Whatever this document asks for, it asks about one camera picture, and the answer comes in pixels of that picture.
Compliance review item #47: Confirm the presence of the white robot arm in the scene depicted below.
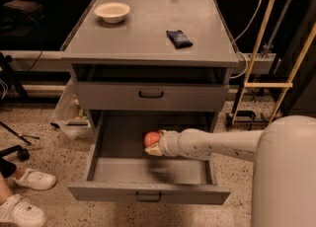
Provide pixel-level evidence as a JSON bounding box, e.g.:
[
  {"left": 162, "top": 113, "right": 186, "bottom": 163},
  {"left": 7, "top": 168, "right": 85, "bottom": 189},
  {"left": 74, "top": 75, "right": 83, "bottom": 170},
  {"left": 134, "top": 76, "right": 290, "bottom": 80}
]
[{"left": 144, "top": 115, "right": 316, "bottom": 227}]

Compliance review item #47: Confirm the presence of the white bowl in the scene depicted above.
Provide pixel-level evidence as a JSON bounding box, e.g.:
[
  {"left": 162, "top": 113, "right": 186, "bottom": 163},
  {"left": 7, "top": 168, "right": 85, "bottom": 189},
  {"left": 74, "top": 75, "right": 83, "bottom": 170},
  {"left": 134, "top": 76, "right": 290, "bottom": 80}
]
[{"left": 94, "top": 2, "right": 130, "bottom": 24}]

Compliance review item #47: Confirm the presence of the grey upper closed drawer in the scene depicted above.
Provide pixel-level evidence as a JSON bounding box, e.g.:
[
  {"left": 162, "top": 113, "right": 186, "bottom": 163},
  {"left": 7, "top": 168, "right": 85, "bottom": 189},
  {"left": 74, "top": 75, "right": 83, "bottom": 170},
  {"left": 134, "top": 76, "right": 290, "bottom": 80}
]
[{"left": 76, "top": 82, "right": 228, "bottom": 112}]

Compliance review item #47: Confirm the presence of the red apple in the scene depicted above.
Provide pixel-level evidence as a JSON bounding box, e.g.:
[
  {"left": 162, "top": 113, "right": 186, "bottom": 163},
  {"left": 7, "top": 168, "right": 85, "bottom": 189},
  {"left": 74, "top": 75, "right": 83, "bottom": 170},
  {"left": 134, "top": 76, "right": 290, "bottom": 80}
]
[{"left": 144, "top": 131, "right": 160, "bottom": 148}]

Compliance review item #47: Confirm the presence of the white power cable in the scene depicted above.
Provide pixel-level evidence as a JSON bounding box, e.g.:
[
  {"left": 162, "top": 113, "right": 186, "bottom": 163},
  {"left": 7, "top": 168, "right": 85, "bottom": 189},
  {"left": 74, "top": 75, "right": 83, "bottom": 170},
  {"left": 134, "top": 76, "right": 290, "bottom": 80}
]
[{"left": 229, "top": 0, "right": 265, "bottom": 81}]

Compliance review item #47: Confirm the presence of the black chair caster leg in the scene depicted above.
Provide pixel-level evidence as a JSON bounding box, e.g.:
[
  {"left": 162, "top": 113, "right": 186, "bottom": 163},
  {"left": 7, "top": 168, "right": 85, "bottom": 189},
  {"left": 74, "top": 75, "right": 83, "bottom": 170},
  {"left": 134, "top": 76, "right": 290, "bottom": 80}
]
[{"left": 0, "top": 145, "right": 30, "bottom": 161}]

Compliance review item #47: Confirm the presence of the person's leg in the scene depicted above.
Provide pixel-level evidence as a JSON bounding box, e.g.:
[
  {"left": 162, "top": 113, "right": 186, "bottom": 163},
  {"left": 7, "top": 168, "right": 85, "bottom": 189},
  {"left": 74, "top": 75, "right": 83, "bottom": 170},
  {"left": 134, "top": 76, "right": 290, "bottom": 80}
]
[{"left": 0, "top": 158, "right": 25, "bottom": 204}]

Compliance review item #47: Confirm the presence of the yellow wooden ladder frame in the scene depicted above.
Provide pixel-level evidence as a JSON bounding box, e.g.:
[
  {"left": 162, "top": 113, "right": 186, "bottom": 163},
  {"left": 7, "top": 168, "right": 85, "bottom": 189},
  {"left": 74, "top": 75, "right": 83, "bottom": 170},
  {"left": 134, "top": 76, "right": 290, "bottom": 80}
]
[{"left": 227, "top": 0, "right": 316, "bottom": 125}]

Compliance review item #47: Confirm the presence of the white sneaker upper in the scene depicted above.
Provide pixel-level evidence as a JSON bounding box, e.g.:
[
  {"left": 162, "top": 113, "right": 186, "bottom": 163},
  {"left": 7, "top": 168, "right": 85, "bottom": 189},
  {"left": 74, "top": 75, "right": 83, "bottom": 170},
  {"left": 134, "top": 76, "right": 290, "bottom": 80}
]
[{"left": 13, "top": 168, "right": 57, "bottom": 190}]

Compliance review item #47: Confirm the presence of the dark blue snack packet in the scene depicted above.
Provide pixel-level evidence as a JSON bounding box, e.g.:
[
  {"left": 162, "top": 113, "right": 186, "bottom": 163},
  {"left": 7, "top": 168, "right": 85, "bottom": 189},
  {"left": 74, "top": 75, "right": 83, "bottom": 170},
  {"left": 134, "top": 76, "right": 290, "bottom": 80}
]
[{"left": 166, "top": 30, "right": 193, "bottom": 49}]

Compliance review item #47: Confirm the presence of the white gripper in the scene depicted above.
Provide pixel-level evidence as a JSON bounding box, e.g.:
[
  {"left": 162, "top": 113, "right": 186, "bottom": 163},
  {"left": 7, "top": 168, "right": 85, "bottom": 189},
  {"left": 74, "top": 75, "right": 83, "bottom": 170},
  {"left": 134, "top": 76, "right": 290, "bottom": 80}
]
[{"left": 145, "top": 129, "right": 181, "bottom": 157}]

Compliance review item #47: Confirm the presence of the grey open drawer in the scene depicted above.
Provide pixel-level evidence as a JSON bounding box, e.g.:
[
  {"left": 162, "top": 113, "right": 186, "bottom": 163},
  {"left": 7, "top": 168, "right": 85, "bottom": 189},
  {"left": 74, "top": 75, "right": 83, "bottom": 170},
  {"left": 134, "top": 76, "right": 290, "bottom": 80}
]
[{"left": 68, "top": 111, "right": 230, "bottom": 205}]

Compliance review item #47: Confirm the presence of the grey drawer cabinet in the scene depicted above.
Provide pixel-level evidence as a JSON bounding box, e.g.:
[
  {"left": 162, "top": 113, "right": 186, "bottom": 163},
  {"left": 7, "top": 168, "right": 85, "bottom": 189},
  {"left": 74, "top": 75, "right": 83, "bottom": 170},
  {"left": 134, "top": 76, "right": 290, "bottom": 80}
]
[{"left": 60, "top": 0, "right": 240, "bottom": 186}]

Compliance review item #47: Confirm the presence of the clear plastic bag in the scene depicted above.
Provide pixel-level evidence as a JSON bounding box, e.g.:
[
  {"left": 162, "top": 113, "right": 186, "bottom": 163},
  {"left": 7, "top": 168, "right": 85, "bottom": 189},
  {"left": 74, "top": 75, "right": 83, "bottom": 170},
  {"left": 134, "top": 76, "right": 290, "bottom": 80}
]
[{"left": 49, "top": 79, "right": 93, "bottom": 140}]

